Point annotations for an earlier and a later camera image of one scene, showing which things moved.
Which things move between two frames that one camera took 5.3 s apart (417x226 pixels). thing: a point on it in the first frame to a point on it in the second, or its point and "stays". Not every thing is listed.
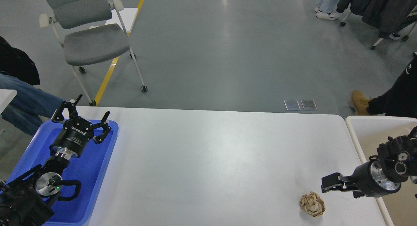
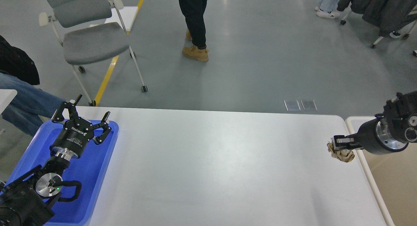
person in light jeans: (327, 1) stays
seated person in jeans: (32, 104) stays
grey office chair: (89, 28) stays
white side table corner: (6, 96) stays
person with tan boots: (400, 100) to (193, 5)
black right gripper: (367, 178) to (376, 136)
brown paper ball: (311, 203) to (345, 155)
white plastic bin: (400, 206) stays
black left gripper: (76, 132) stays
